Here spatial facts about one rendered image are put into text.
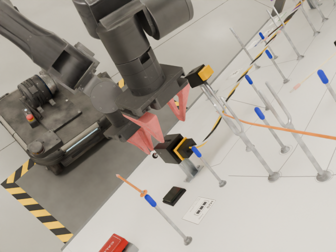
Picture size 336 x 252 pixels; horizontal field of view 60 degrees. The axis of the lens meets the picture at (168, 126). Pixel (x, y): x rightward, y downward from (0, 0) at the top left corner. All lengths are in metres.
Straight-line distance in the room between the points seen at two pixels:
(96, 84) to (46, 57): 0.11
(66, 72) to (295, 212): 0.44
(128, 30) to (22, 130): 1.55
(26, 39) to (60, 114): 1.31
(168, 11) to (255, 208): 0.28
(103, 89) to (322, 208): 0.37
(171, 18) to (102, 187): 1.50
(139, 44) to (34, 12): 2.85
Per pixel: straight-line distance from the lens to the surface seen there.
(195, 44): 2.60
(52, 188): 1.90
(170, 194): 0.57
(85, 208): 1.79
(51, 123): 1.82
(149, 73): 0.41
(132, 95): 0.44
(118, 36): 0.38
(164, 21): 0.40
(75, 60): 0.58
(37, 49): 0.56
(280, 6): 1.43
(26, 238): 1.84
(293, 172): 0.44
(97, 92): 0.52
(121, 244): 0.52
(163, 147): 0.54
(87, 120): 1.79
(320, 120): 0.51
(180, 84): 0.45
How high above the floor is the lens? 1.63
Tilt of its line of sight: 55 degrees down
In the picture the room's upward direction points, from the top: straight up
